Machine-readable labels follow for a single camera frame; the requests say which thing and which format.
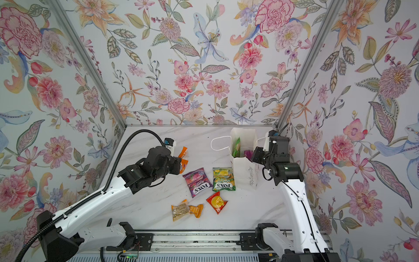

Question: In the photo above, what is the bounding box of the orange Fox's candy bag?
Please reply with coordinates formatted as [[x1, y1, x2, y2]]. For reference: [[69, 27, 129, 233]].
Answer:
[[179, 147, 188, 174]]

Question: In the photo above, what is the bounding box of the purple snack pack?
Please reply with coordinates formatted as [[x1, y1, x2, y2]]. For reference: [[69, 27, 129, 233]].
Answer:
[[244, 150, 253, 161]]

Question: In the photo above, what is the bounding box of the white paper bag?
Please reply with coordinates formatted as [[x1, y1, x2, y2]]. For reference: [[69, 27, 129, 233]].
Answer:
[[210, 128, 264, 191]]

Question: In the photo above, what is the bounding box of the green Lays chips bag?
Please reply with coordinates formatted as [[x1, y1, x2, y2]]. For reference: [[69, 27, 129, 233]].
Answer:
[[231, 137, 241, 158]]

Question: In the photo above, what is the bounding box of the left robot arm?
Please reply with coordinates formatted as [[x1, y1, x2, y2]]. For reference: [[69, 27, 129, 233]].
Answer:
[[37, 146, 181, 262]]

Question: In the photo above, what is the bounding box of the magenta Fox's candy bag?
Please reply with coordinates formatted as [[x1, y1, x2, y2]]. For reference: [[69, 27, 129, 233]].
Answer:
[[183, 168, 213, 198]]

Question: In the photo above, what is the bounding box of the green Fox's candy bag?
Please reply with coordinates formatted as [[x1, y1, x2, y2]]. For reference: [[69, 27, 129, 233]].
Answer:
[[213, 168, 236, 192]]

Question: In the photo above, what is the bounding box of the beige cracker packet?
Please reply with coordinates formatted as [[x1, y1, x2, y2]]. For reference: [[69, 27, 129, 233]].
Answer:
[[171, 199, 190, 221]]

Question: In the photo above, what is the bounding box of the small orange snack packet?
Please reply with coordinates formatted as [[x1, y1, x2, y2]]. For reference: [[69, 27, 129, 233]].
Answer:
[[189, 204, 204, 218]]

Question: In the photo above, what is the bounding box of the red yellow snack packet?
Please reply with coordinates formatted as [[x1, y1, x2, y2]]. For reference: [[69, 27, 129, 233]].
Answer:
[[206, 192, 228, 214]]

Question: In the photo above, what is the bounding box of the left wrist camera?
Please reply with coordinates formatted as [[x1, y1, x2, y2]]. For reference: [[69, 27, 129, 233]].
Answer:
[[164, 138, 177, 156]]

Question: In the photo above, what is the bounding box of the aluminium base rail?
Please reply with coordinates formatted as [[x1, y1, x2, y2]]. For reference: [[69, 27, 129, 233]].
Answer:
[[68, 229, 335, 259]]

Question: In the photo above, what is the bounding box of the left aluminium frame post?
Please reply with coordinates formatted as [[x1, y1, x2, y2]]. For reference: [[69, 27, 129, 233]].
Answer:
[[46, 0, 127, 131]]

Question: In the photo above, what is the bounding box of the aluminium frame post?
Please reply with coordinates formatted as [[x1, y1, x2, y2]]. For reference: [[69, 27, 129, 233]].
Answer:
[[46, 0, 127, 131], [276, 0, 343, 129]]

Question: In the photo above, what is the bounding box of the black corrugated cable conduit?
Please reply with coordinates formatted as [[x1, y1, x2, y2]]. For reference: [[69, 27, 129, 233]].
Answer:
[[14, 129, 166, 262]]

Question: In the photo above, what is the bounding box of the right aluminium frame post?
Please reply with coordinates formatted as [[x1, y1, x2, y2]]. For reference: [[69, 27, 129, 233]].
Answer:
[[276, 0, 343, 129]]

